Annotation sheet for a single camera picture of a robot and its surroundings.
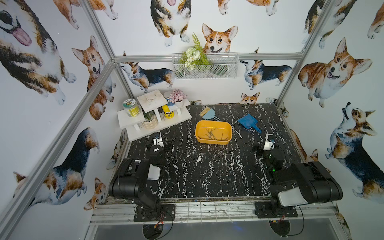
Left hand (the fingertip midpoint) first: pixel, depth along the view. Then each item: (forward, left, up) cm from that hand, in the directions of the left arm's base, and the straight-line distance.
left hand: (159, 134), depth 91 cm
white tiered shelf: (+18, +5, -2) cm, 19 cm away
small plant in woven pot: (+14, +9, -4) cm, 17 cm away
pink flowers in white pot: (+19, -12, +14) cm, 26 cm away
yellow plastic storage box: (+8, -35, -12) cm, 38 cm away
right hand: (-4, -65, +1) cm, 65 cm away
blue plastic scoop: (+17, -62, -11) cm, 65 cm away
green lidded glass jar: (+12, +16, +11) cm, 23 cm away
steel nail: (+5, -40, -11) cm, 42 cm away
